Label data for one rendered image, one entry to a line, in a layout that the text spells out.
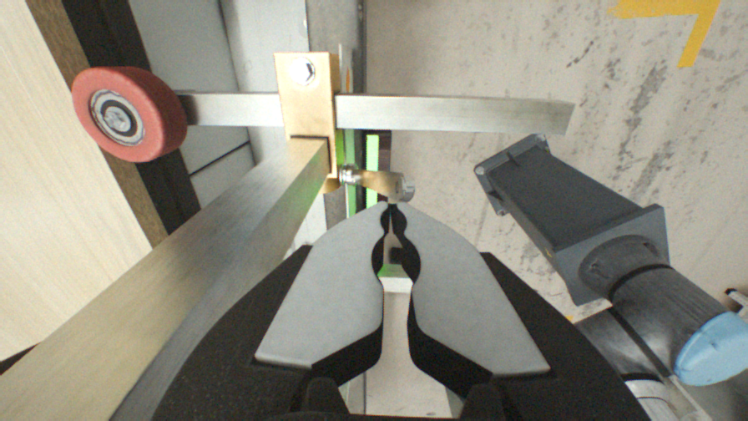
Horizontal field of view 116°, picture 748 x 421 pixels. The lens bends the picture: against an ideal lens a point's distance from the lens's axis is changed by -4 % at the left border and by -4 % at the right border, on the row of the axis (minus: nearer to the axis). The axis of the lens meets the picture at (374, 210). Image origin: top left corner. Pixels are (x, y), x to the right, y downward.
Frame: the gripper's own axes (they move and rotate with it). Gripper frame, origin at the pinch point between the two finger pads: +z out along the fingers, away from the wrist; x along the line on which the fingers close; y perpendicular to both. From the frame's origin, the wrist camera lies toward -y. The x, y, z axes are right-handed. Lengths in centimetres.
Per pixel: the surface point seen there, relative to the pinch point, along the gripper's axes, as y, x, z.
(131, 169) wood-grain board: 3.9, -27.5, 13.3
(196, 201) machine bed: 11.9, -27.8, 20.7
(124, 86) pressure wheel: -4.4, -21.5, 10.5
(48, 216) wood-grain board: 9.1, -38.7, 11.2
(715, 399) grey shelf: 195, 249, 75
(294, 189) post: 1.0, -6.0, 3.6
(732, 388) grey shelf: 193, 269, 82
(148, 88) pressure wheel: -4.2, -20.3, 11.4
